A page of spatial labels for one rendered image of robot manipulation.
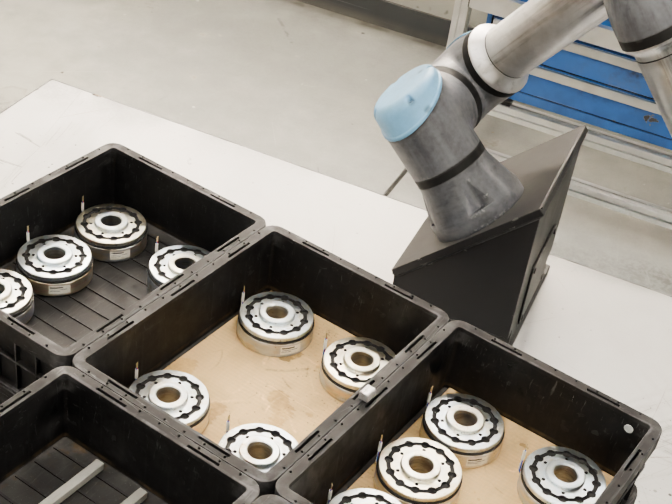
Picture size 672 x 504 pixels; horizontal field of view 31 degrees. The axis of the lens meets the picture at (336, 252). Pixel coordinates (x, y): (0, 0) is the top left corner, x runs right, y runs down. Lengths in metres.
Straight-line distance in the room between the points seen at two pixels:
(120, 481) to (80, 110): 1.08
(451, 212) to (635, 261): 1.74
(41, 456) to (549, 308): 0.91
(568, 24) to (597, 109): 1.66
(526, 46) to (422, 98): 0.17
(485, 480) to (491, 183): 0.48
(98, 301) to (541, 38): 0.72
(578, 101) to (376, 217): 1.34
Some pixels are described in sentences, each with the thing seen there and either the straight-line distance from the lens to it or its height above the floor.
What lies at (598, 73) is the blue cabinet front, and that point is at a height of 0.47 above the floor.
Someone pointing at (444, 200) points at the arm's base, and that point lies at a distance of 1.82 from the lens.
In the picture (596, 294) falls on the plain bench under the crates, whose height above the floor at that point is 0.70.
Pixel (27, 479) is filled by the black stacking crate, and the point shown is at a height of 0.83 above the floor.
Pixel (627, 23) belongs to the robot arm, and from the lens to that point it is 1.56.
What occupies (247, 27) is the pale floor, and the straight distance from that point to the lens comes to 4.37.
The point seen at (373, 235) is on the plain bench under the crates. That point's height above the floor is 0.70.
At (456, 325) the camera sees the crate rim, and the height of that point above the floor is 0.93.
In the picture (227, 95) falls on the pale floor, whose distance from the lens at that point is 3.93.
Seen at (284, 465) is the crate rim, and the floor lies 0.93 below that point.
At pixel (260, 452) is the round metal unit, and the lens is 1.49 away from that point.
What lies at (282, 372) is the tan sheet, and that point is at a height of 0.83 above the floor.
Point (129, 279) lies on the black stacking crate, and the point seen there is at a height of 0.83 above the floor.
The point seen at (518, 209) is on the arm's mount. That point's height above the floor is 0.95.
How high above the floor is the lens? 1.91
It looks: 36 degrees down
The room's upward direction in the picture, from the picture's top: 9 degrees clockwise
